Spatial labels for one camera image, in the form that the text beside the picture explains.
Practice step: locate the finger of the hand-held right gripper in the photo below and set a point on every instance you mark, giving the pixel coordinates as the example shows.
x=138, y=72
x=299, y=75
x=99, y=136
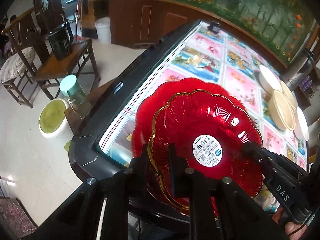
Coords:
x=253, y=151

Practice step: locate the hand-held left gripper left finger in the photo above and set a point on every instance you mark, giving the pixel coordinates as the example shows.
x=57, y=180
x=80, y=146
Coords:
x=146, y=175

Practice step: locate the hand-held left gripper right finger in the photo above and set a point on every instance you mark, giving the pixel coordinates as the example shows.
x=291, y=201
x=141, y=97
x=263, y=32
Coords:
x=175, y=180

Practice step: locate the red gold-rimmed glass plate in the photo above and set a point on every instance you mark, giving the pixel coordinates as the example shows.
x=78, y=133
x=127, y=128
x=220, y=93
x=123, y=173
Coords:
x=160, y=125

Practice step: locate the white plate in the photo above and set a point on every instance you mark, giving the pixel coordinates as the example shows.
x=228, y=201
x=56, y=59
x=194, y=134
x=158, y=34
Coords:
x=301, y=122

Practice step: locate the red gold-rimmed plastic plate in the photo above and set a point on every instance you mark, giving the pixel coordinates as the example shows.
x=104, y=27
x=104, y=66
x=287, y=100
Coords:
x=200, y=120

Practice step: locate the red plastic plate underneath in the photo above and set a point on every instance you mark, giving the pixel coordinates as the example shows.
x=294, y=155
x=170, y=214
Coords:
x=150, y=97

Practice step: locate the person's right hand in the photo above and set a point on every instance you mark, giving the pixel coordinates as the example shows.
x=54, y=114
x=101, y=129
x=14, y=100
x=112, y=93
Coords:
x=292, y=228

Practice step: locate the cream ribbed bowl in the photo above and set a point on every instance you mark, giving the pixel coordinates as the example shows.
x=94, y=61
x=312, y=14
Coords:
x=280, y=110
x=288, y=91

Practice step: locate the dark wooden sideboard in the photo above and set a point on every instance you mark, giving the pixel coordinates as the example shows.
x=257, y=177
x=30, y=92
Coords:
x=303, y=102

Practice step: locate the white bowl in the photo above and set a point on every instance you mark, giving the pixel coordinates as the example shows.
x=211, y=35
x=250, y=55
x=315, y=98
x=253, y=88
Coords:
x=267, y=80

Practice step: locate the pack of purple bottles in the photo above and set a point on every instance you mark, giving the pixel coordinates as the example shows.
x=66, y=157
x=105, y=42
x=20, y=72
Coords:
x=306, y=83

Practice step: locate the stainless steel thermos jug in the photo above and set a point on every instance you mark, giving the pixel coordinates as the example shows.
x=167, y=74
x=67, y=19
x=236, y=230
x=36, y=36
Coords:
x=298, y=77

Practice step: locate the printed picture table cover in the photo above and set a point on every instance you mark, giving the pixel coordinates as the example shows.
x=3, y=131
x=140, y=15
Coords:
x=240, y=62

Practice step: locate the black framed glass-top table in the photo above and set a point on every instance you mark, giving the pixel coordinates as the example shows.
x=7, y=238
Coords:
x=120, y=85

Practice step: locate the white waste bin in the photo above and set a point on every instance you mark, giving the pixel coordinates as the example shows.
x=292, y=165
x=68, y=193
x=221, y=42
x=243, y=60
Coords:
x=55, y=130

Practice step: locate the green-lidded water bottle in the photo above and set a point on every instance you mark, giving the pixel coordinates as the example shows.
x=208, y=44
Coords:
x=71, y=87

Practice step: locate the small black device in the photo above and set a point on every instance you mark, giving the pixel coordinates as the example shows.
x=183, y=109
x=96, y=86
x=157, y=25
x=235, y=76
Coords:
x=213, y=27

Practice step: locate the dark patterned rug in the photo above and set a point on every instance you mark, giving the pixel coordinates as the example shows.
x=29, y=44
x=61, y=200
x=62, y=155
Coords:
x=15, y=215

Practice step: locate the wooden side table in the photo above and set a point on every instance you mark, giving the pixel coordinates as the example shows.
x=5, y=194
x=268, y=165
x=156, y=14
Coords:
x=62, y=65

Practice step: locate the flower and bamboo mural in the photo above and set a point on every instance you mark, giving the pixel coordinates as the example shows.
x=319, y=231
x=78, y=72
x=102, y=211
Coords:
x=237, y=12

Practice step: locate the white plastic bucket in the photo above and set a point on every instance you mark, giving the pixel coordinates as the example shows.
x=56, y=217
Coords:
x=103, y=32

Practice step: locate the brown wooden cabinet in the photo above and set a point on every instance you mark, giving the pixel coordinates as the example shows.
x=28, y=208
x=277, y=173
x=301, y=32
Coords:
x=150, y=22

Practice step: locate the wooden chair with cushion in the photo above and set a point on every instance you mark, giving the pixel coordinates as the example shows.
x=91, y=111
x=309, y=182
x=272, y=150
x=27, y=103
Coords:
x=15, y=62

